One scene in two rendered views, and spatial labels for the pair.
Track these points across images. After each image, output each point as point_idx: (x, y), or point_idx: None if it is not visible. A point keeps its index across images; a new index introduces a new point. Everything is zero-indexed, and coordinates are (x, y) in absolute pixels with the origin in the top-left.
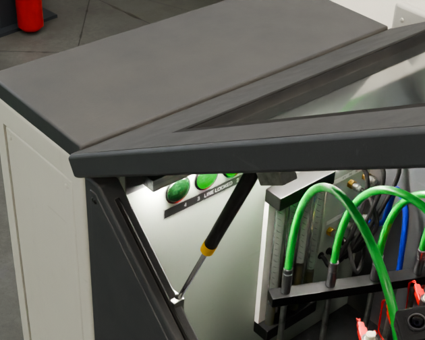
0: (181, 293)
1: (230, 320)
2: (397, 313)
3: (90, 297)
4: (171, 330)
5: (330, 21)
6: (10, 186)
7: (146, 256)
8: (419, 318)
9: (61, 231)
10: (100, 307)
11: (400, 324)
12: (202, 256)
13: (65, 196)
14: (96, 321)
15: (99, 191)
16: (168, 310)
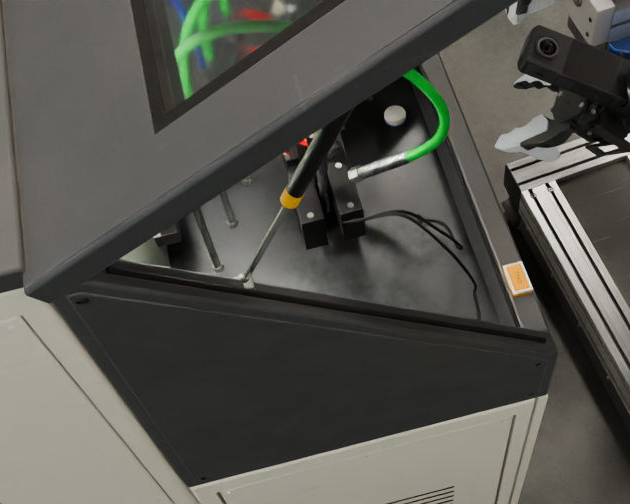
0: (252, 271)
1: (153, 260)
2: (528, 58)
3: (112, 390)
4: (277, 310)
5: None
6: None
7: (191, 281)
8: (548, 42)
9: (20, 377)
10: (139, 383)
11: (541, 63)
12: (286, 211)
13: (13, 339)
14: (135, 400)
15: (87, 284)
16: (255, 298)
